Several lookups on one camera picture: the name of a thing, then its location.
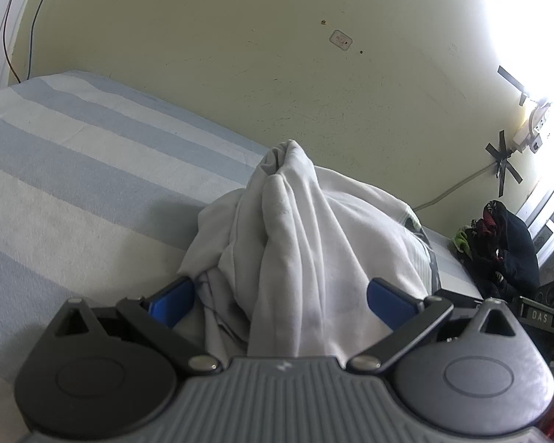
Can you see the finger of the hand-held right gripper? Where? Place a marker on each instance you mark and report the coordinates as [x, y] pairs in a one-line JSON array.
[[461, 299]]

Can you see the white window frame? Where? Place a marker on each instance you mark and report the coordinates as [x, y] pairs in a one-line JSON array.
[[551, 212]]

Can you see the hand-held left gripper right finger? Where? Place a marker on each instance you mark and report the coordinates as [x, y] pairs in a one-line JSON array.
[[390, 300]]

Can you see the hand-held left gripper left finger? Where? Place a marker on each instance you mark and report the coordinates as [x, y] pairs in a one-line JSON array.
[[171, 303]]

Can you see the navy clothes pile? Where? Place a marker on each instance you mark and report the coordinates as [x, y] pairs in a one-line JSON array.
[[508, 249]]

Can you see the striped bedsheet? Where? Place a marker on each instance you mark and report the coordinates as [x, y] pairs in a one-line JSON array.
[[74, 161]]

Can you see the white garment with black trim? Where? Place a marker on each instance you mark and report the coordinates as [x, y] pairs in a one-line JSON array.
[[300, 249]]

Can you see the green cloth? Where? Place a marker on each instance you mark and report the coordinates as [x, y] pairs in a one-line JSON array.
[[461, 240]]

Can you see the small wall sticker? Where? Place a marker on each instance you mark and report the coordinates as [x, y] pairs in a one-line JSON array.
[[341, 40]]

